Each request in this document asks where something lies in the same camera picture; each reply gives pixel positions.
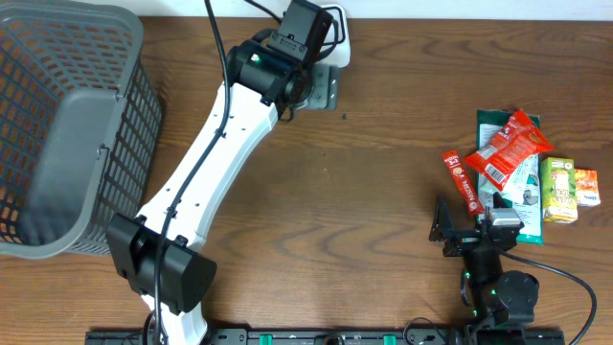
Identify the thin red stick packet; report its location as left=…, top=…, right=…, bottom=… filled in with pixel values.
left=442, top=150, right=485, bottom=216

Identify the white teal wipes packet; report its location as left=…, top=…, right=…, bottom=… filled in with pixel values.
left=477, top=154, right=540, bottom=208

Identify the green white 3M packet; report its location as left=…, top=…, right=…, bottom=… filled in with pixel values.
left=477, top=109, right=544, bottom=245

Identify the green snack box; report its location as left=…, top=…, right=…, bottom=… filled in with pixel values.
left=540, top=157, right=578, bottom=223

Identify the red snack packet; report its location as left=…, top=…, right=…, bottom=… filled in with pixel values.
left=464, top=110, right=554, bottom=191

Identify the small orange candy box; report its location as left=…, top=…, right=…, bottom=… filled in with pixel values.
left=575, top=169, right=601, bottom=207

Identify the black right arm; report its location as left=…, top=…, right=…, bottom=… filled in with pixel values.
left=429, top=194, right=539, bottom=345

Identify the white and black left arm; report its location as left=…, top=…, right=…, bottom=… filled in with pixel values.
left=106, top=1, right=351, bottom=344

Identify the grey plastic mesh basket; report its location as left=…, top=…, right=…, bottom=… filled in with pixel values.
left=1, top=1, right=162, bottom=260

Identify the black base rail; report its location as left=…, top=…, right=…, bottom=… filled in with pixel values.
left=85, top=327, right=566, bottom=345

